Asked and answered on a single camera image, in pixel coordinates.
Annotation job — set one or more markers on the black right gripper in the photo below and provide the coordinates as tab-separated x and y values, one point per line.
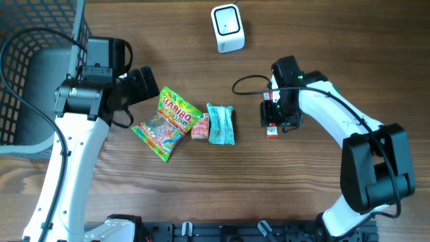
269	114

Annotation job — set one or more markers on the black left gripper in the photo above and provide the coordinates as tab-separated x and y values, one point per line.
135	86

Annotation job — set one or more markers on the red stick sachet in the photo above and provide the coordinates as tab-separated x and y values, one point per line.
271	127

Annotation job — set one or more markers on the green Haribo candy bag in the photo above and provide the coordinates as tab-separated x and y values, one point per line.
174	118

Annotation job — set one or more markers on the red tissue pack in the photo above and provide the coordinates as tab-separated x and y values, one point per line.
201	129

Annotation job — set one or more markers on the teal snack packet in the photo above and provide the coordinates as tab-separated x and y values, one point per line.
221	127

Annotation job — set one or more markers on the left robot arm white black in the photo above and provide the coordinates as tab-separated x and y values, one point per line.
84	108

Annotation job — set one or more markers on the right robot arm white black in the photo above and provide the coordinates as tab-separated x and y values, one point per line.
376	165

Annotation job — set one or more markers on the white barcode scanner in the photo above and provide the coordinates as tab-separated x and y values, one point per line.
228	28

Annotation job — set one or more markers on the grey plastic mesh basket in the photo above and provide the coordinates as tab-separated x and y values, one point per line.
35	64

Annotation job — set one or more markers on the black mounting rail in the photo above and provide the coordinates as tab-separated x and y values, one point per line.
296	230

